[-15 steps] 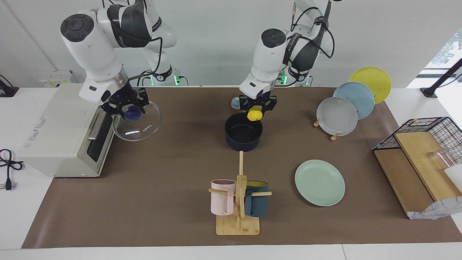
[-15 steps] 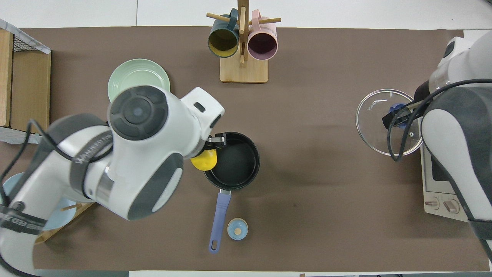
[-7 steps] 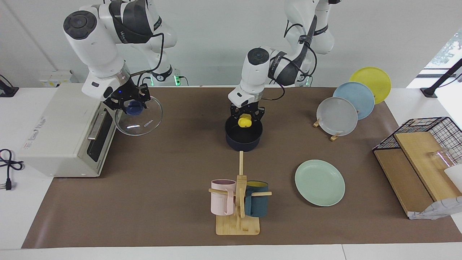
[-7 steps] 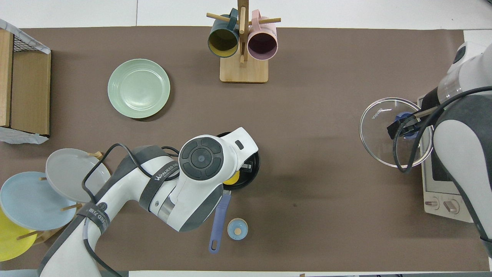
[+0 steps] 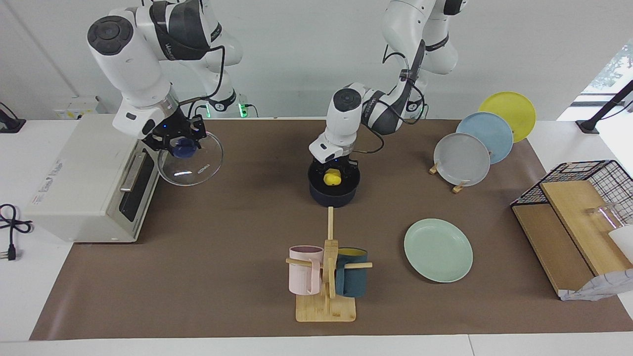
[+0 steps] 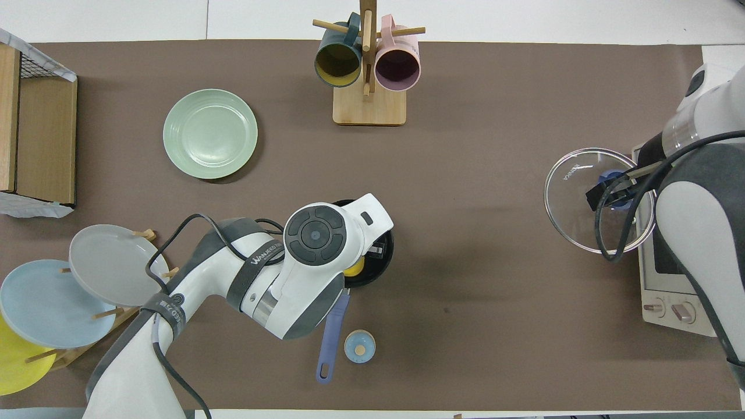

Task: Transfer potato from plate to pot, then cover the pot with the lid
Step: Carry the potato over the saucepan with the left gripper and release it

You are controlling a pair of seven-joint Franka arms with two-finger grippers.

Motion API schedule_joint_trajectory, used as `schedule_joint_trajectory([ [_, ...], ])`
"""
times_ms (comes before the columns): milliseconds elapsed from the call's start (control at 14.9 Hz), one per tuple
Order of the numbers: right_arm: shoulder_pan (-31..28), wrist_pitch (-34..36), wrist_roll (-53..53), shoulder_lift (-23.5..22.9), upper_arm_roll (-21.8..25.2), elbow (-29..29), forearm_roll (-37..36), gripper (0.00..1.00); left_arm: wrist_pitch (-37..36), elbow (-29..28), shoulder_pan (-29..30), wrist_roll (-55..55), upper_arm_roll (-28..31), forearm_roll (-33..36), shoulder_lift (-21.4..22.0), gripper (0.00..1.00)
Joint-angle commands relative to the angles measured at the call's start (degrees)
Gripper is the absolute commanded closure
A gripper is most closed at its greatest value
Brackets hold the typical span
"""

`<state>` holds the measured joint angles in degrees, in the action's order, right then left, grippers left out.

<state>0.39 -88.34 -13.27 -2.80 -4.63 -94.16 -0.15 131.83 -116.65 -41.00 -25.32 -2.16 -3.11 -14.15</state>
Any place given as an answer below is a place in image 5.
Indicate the white cup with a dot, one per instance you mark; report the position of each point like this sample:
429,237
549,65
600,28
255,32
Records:
623,242

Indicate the dark teal mug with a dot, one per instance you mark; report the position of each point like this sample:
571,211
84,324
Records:
353,284

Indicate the grey plate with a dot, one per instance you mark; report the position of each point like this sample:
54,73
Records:
462,160

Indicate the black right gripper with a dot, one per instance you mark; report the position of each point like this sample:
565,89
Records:
170,128

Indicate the pink mug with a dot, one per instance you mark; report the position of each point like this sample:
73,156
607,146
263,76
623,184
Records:
301,277

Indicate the dark blue saucepan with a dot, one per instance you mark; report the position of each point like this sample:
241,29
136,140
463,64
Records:
334,199

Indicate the black clamp stand pole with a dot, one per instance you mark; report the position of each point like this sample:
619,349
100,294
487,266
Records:
588,126

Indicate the brown table mat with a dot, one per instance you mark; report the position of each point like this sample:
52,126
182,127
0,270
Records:
222,277

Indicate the wooden plate rack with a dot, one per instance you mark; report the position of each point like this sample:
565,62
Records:
458,188

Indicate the yellow toy potato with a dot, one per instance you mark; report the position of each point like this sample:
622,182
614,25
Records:
332,179

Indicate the light wooden board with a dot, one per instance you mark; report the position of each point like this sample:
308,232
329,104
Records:
578,217

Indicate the white patterned paper sheet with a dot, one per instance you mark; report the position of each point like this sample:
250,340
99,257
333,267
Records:
603,287

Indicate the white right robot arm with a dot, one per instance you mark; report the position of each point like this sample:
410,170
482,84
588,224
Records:
133,64

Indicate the black table clamp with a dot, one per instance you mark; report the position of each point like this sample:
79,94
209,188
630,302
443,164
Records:
10,126

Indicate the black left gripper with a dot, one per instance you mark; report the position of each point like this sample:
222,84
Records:
336,162

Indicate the clear glass cup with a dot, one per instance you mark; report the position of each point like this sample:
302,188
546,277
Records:
606,212

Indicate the white power strip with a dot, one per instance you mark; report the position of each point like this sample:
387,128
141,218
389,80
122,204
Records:
74,108

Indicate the green plate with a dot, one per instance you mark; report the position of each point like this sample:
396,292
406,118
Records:
437,249

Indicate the wooden mug tree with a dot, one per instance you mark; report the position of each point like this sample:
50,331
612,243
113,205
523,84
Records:
326,311

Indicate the white toaster oven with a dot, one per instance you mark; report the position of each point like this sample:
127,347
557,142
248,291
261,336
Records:
84,173

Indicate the yellow plate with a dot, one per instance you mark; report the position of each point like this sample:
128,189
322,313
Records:
514,111

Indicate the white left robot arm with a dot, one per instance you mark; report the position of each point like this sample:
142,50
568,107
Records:
346,123

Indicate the dark wooden board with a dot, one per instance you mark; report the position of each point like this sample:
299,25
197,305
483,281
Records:
549,242

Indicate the glass lid blue knob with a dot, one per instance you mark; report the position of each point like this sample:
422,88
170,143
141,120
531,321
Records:
198,170

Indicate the light blue plate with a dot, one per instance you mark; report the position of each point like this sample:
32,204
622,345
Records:
494,136

